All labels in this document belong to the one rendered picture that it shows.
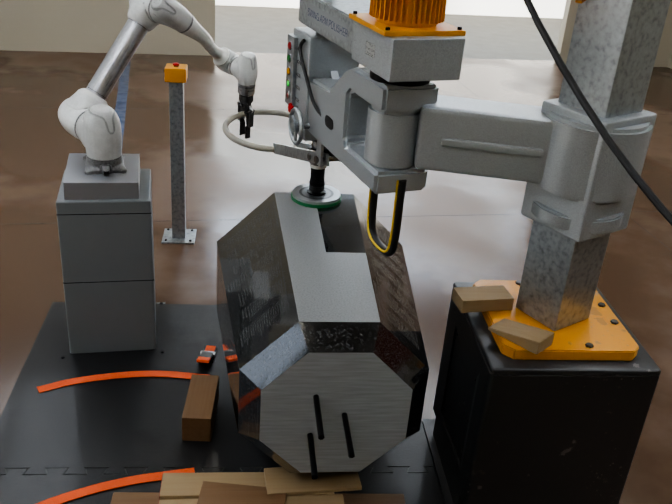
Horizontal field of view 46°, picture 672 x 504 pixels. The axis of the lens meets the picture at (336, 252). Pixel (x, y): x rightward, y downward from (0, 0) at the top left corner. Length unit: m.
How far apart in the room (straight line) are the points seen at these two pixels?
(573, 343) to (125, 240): 1.98
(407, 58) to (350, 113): 0.46
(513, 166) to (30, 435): 2.19
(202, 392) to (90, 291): 0.74
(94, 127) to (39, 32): 6.08
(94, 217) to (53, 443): 0.97
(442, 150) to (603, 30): 0.60
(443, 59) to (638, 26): 0.57
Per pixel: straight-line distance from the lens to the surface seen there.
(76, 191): 3.57
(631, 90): 2.64
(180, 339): 3.99
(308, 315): 2.57
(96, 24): 9.52
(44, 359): 3.94
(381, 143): 2.62
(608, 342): 2.90
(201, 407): 3.36
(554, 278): 2.81
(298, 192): 3.42
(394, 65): 2.43
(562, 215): 2.67
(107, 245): 3.65
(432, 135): 2.60
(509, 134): 2.60
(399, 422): 2.72
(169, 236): 5.02
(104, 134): 3.57
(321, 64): 3.14
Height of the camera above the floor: 2.22
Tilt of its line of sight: 27 degrees down
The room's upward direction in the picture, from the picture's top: 5 degrees clockwise
